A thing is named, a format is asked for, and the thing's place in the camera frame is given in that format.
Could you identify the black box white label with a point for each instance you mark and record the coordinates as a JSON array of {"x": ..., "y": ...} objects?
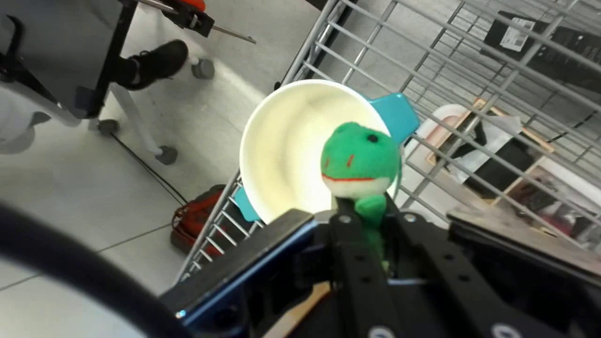
[{"x": 538, "y": 43}]

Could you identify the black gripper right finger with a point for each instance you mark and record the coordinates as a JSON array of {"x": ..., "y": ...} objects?
[{"x": 457, "y": 282}]

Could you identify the green plush frog toy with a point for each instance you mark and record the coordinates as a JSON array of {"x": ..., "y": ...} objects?
[{"x": 359, "y": 160}]

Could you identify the white printed flat box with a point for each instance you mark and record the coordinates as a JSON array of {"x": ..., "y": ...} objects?
[{"x": 500, "y": 162}]

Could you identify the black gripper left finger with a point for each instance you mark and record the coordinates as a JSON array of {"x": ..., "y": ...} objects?
[{"x": 363, "y": 282}]

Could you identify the black shoe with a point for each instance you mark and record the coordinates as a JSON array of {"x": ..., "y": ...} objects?
[{"x": 153, "y": 62}]

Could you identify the wheeled stand base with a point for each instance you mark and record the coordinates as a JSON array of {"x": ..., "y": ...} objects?
[{"x": 134, "y": 118}]

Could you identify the red floor tool case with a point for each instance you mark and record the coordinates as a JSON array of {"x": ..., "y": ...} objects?
[{"x": 194, "y": 216}]

